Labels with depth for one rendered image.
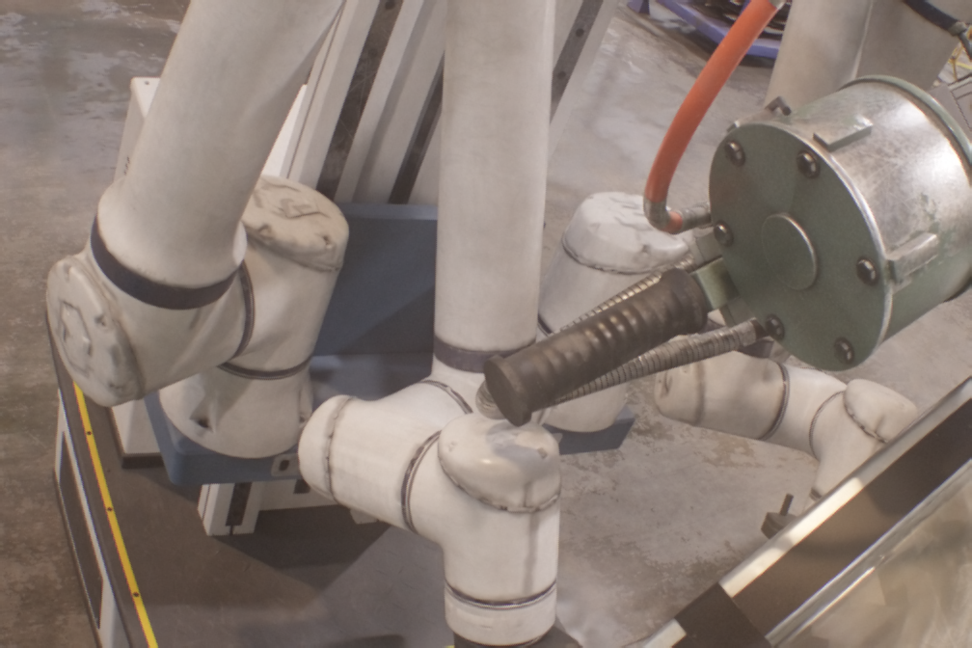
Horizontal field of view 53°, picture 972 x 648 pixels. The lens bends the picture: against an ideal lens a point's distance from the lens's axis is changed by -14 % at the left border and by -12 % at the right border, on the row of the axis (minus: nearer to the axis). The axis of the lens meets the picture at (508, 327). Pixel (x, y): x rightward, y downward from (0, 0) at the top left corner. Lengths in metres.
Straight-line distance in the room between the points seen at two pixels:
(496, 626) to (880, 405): 0.46
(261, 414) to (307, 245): 0.22
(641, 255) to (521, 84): 0.52
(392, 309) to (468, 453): 0.66
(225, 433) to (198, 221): 0.36
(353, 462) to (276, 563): 0.84
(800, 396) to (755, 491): 1.69
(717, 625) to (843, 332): 0.17
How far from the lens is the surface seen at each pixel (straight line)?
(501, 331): 0.91
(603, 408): 1.46
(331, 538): 1.74
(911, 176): 0.57
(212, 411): 1.22
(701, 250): 0.71
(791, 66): 1.11
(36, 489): 2.13
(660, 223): 0.60
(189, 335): 1.00
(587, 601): 2.30
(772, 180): 0.59
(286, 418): 1.23
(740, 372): 1.12
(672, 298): 0.66
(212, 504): 1.64
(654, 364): 0.82
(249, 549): 1.68
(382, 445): 0.83
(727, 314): 0.72
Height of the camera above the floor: 1.57
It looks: 32 degrees down
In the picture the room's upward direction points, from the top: 24 degrees clockwise
